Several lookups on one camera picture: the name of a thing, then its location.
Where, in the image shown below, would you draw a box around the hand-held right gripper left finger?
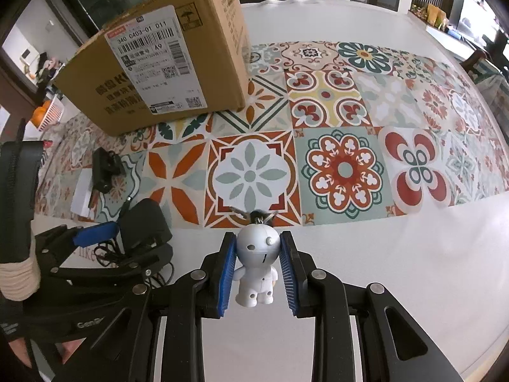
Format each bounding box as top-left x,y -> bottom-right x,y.
52,231 -> 239,382

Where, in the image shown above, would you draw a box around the white figurine keychain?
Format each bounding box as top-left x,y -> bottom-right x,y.
232,208 -> 281,308

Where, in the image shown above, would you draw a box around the patterned tile-print table runner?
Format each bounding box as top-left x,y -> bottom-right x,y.
34,40 -> 509,228

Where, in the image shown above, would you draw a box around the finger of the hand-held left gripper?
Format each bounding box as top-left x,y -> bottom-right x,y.
48,242 -> 175,292
35,222 -> 121,266

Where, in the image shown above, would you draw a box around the brown cardboard box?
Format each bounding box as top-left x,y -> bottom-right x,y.
53,0 -> 251,137

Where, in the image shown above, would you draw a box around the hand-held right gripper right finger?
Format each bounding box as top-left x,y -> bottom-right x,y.
279,231 -> 464,382

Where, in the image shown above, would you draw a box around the yellow packages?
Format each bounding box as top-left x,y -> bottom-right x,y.
425,3 -> 449,29

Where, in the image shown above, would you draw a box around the white fruit basket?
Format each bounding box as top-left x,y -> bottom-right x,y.
38,95 -> 69,131

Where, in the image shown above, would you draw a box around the black power adapter with cable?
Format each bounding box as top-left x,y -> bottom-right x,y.
93,198 -> 176,288

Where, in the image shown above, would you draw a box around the wooden chair with patterned cushion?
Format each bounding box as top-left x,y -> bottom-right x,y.
462,48 -> 509,109

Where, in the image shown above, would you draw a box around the black clip device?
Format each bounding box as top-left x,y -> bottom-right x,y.
92,147 -> 127,194

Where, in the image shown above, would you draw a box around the white rectangular box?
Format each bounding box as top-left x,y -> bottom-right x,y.
71,169 -> 96,214

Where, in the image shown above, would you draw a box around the orange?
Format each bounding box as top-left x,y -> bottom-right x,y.
32,101 -> 52,125

